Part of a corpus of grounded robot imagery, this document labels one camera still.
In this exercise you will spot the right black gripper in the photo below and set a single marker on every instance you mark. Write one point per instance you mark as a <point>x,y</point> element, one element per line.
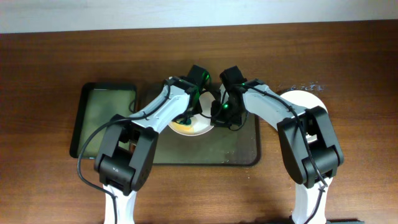
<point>217,120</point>

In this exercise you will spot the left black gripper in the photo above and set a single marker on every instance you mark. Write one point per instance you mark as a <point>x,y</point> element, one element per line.
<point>199,109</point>

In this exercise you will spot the pink rimmed white plate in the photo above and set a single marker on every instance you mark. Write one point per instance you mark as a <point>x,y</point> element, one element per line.
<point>199,124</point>

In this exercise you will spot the white plate yellow stain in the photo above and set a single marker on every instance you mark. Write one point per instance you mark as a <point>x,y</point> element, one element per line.
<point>306,100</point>

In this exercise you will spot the green and yellow sponge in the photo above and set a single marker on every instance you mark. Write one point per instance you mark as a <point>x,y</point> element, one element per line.
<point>186,121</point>

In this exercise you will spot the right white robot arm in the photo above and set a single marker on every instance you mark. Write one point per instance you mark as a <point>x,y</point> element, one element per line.
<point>310,149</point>

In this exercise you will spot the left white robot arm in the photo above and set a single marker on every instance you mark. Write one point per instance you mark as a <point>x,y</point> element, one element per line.
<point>127,150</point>

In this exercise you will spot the large dark brown tray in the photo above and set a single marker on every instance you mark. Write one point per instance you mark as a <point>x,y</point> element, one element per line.
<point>217,147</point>

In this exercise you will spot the small green tray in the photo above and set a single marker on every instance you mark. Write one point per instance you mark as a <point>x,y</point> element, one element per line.
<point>98,103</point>

